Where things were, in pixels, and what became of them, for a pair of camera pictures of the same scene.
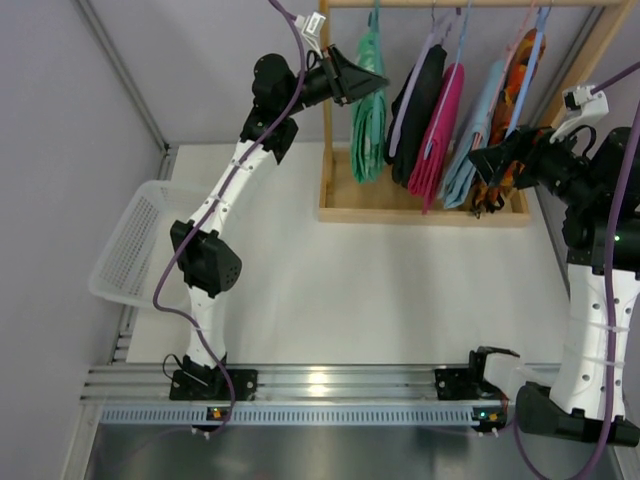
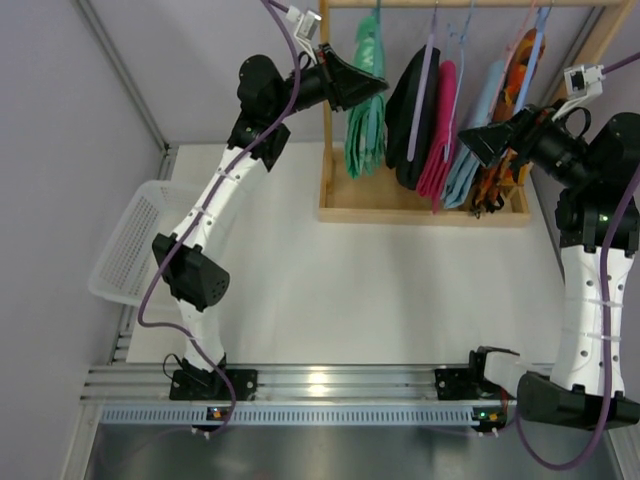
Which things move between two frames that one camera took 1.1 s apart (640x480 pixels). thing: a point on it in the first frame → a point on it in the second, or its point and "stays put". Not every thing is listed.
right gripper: [523, 158] → [518, 136]
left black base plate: [213, 384] stays put
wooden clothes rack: [343, 198] stays put
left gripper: [338, 75] stays put
